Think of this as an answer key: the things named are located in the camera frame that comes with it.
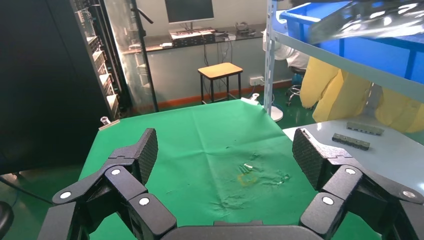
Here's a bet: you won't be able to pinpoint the black computer monitor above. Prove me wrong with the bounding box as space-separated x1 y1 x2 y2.
164 0 215 25

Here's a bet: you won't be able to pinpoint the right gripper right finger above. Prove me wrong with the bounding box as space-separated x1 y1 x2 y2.
291 128 424 240

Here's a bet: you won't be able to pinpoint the stamped metal bracket part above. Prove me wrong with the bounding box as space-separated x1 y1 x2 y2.
308 0 424 44

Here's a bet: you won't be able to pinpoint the black headset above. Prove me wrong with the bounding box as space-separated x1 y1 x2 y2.
235 21 257 36

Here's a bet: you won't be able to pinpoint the white round base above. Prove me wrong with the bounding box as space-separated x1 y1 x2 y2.
269 105 284 122

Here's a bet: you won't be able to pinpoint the black server cabinet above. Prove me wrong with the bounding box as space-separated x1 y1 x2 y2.
0 0 133 173

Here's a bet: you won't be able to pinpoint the wooden top stool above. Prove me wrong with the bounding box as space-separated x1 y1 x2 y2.
197 62 244 105

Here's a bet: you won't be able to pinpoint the black stand pole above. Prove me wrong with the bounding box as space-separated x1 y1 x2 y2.
130 0 160 114

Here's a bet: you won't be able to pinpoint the chrome swivel stool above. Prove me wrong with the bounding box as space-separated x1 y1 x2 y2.
285 66 307 108

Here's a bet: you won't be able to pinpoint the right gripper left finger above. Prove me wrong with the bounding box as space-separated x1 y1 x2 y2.
36 128 178 240

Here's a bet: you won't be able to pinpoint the white metal shelf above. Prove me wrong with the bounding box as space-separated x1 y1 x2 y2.
263 0 424 117

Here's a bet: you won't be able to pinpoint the yellow bag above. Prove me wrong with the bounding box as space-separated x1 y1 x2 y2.
299 56 424 133

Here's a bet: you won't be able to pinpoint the green table cloth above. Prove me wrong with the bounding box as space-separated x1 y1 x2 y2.
79 99 382 240

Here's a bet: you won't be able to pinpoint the silver binder clip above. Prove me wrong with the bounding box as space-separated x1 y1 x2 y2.
241 93 261 106
99 116 121 131

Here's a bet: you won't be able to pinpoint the black equipment boxes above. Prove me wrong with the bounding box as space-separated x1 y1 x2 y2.
168 28 217 48

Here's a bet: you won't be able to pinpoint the blue plastic bin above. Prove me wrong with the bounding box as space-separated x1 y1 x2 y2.
279 1 424 84

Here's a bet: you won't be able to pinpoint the dark long desk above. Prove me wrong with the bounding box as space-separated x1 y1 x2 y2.
120 23 270 54

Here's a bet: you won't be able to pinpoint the thin black floor cable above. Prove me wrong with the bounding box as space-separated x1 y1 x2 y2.
0 175 56 206

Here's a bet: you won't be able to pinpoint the grey slotted metal strip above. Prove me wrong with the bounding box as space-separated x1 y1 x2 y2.
346 121 385 137
332 133 371 152

